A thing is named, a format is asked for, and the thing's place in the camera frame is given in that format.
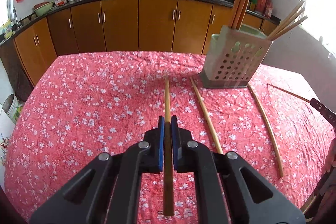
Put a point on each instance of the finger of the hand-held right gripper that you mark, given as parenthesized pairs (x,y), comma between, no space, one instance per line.
(324,112)

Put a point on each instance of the yellow detergent bottle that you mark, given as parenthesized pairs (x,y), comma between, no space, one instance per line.
(8,29)

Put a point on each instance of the large bright window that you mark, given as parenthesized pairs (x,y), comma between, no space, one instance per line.
(319,3)

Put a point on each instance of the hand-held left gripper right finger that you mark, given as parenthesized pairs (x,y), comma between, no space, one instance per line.
(176,146)

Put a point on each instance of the wooden base cabinets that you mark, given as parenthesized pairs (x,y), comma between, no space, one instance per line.
(118,27)

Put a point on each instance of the small side window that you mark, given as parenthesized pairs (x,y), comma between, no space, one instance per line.
(7,3)

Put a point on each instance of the red floral tablecloth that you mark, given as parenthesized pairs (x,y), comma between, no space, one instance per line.
(105,108)

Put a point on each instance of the white bucket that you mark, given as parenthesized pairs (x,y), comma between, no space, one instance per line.
(11,108)

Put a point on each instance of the metal faucet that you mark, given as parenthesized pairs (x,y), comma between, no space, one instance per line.
(16,18)

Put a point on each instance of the person's right hand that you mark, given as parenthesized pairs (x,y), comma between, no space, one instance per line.
(330,155)

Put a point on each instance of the perforated beige chopstick holder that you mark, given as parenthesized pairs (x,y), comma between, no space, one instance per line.
(233,64)

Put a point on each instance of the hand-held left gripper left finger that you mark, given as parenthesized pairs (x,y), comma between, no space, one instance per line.
(158,146)

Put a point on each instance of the orange oil bottle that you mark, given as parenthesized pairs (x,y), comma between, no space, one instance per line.
(261,5)

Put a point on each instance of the green basin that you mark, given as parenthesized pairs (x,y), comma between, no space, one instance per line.
(43,9)

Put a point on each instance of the small red sauce bottle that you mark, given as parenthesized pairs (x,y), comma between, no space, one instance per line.
(269,8)

